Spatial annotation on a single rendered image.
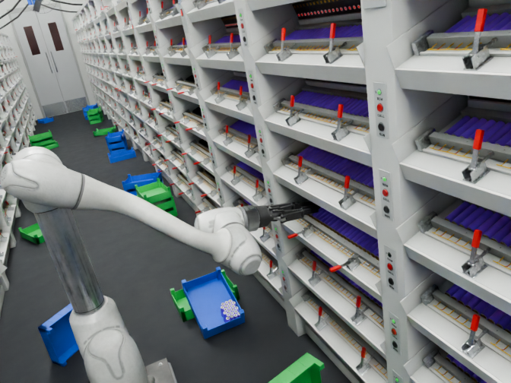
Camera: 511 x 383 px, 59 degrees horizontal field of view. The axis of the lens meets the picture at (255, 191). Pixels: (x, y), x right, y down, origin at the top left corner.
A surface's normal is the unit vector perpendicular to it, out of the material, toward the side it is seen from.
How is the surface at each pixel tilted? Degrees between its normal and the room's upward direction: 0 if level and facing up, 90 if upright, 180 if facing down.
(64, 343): 90
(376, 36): 90
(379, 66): 90
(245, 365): 0
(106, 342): 6
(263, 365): 0
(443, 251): 21
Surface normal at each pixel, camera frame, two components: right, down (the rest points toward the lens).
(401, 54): 0.40, 0.27
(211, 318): -0.01, -0.76
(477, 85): -0.79, 0.59
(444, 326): -0.47, -0.76
